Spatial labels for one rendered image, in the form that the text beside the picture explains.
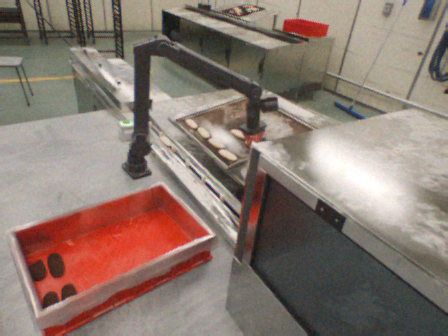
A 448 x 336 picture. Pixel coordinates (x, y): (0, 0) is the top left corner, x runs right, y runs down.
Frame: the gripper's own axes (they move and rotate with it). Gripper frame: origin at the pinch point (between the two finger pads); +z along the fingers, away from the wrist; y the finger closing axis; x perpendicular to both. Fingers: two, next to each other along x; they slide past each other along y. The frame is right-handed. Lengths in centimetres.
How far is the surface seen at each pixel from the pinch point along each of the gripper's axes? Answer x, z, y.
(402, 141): -68, -40, -15
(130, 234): -19, 0, -64
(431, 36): 111, 46, 342
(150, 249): -28, 1, -61
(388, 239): -85, -45, -44
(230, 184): -9.0, 8.1, -18.6
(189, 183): -6.3, 1.0, -35.6
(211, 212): -25.1, 0.7, -37.4
